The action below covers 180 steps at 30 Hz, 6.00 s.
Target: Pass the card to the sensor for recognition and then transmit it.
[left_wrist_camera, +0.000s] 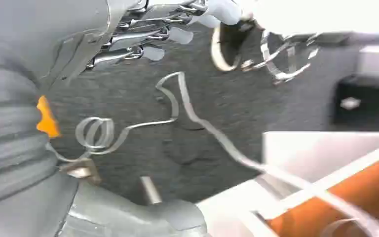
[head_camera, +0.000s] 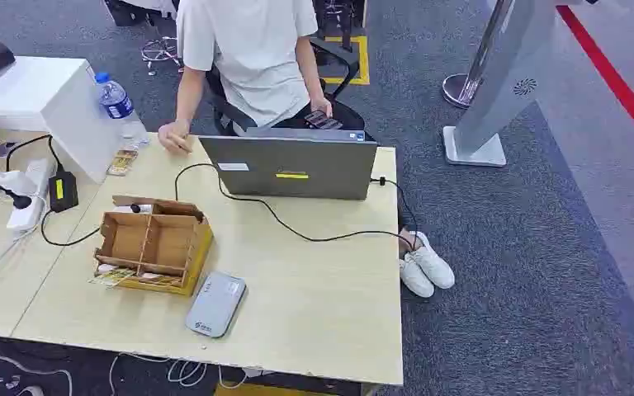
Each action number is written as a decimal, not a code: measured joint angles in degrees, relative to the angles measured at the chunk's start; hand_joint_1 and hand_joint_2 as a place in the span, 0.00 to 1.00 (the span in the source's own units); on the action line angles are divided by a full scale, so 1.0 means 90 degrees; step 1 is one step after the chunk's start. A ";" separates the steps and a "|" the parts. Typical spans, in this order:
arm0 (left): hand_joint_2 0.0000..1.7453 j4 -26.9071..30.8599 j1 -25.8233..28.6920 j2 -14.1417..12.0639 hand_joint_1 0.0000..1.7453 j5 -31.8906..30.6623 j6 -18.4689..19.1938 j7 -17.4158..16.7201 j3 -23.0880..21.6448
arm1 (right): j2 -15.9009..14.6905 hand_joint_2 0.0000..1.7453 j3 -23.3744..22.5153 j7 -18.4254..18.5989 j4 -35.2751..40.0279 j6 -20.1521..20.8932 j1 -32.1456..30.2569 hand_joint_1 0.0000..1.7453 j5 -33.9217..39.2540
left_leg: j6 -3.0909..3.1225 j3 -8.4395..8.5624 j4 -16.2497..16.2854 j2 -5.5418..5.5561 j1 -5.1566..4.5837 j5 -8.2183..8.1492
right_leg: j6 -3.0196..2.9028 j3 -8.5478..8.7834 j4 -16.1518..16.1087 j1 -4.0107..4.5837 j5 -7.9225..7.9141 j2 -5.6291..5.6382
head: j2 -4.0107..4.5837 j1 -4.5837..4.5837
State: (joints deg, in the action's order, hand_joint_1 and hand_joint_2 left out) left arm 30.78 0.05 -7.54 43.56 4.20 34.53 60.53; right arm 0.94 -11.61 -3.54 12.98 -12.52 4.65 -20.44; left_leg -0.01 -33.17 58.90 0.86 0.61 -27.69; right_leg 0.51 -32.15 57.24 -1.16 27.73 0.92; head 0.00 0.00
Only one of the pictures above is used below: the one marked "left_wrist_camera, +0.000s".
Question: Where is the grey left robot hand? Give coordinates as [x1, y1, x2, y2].
[0, 0, 243, 237]

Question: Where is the short metal pin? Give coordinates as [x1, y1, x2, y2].
[139, 176, 163, 206]

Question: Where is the white furniture top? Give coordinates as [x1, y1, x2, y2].
[235, 0, 379, 37]

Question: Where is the black box with white label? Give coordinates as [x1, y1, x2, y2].
[331, 75, 379, 132]

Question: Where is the orange-brown board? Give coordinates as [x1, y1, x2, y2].
[266, 151, 379, 237]

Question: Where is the metal cable plug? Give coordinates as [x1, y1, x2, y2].
[58, 157, 103, 186]

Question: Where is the grey flat cable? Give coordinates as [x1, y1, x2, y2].
[45, 71, 379, 237]

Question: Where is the pale ring caster wheel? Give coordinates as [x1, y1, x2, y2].
[210, 23, 243, 73]

